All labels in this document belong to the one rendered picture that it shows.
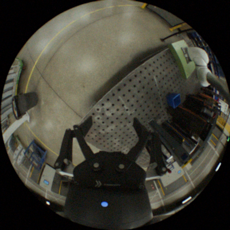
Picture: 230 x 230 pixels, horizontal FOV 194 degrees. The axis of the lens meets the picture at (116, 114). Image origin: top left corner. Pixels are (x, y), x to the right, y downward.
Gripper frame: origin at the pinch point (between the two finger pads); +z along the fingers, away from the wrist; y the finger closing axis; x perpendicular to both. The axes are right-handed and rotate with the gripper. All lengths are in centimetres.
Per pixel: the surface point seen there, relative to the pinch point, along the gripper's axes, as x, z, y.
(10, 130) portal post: -43, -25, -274
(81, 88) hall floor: 15, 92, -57
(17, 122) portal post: -38, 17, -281
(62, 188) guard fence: -582, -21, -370
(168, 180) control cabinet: -679, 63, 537
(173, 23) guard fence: 247, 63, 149
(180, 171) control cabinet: -576, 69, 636
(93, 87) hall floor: 15, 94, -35
